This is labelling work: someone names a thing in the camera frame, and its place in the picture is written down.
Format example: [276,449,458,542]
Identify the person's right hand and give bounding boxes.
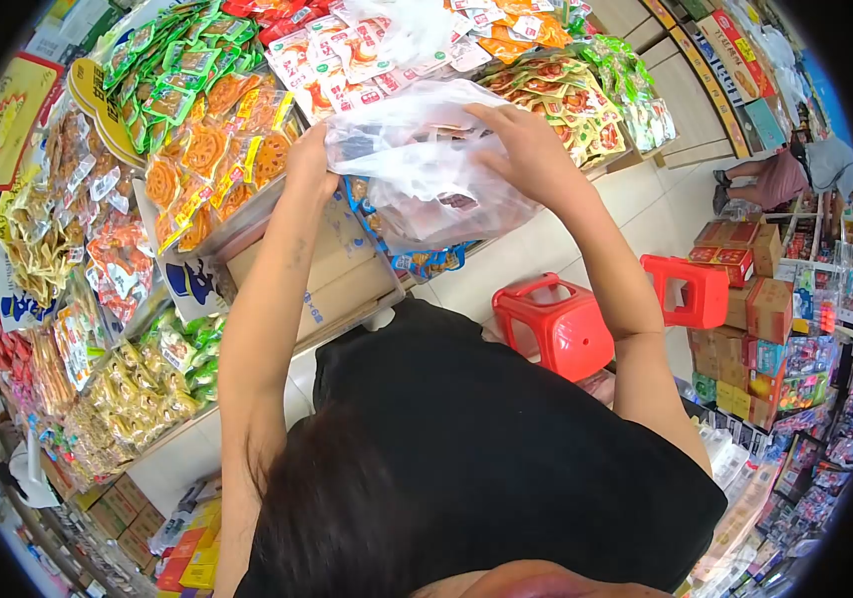
[464,102,592,212]

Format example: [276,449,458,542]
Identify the person's left hand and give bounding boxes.
[284,123,341,203]

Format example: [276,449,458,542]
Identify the person's right index finger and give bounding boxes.
[464,102,523,130]

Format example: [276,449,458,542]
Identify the person's right thumb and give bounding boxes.
[473,151,511,180]

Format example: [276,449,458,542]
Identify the person's left fingers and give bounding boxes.
[298,123,334,159]

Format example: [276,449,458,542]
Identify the clear plastic bag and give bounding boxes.
[322,78,549,257]

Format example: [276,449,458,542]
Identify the brown cardboard carton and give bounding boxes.
[223,190,407,348]

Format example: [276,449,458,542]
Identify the full snack display stand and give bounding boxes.
[0,0,682,494]

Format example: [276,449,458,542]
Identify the red plastic stool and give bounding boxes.
[639,253,731,330]
[491,272,616,384]

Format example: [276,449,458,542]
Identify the person's body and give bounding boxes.
[213,298,730,598]

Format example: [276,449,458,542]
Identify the stack of cartons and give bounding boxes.
[687,220,797,433]

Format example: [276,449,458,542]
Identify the yellow red-edged sign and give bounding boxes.
[0,51,66,194]

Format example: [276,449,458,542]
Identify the full shop shelf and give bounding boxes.
[684,190,853,598]

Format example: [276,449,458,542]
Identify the row of brown floor cartons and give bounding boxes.
[70,473,167,573]

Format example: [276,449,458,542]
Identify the pile of yellow red boxes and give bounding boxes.
[155,499,223,598]

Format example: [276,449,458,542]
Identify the full wooden wall shelf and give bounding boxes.
[639,0,835,159]

